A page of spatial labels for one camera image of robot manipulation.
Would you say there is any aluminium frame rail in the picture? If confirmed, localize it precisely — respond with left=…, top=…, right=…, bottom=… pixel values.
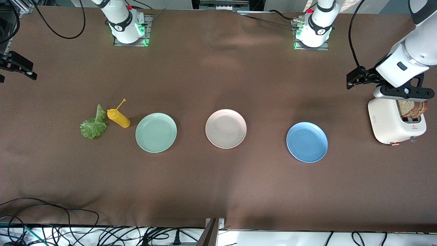
left=8, top=0, right=37, bottom=15

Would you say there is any mint green plate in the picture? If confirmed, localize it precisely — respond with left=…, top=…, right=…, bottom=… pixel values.
left=135, top=113, right=178, bottom=153

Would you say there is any blue plate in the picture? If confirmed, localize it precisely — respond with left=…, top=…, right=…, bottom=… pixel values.
left=286, top=122, right=328, bottom=163

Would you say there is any black base cable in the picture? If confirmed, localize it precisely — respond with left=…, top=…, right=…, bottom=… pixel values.
left=237, top=10, right=302, bottom=28

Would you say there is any black cable loop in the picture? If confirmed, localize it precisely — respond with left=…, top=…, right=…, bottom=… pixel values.
left=0, top=197, right=99, bottom=236

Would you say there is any brown table cloth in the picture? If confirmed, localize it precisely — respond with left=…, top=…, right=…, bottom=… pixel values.
left=0, top=6, right=437, bottom=233

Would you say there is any yellow squeeze bottle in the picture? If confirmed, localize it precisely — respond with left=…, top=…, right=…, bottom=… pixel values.
left=107, top=99, right=131, bottom=128

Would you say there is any white toaster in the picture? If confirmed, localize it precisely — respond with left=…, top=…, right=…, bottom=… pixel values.
left=368, top=97, right=427, bottom=146

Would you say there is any metal camera post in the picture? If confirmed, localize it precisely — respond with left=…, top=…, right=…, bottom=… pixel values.
left=196, top=218, right=226, bottom=246

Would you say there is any teal cable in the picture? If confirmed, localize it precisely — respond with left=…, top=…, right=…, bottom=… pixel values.
left=0, top=222, right=46, bottom=246

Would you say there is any grey power strip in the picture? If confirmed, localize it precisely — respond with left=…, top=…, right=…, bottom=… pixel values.
left=199, top=0, right=250, bottom=11

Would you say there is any green lettuce leaf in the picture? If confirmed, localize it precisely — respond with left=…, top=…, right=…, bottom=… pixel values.
left=80, top=104, right=107, bottom=140

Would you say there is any beige plate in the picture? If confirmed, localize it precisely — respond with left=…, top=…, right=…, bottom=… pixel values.
left=205, top=109, right=247, bottom=149

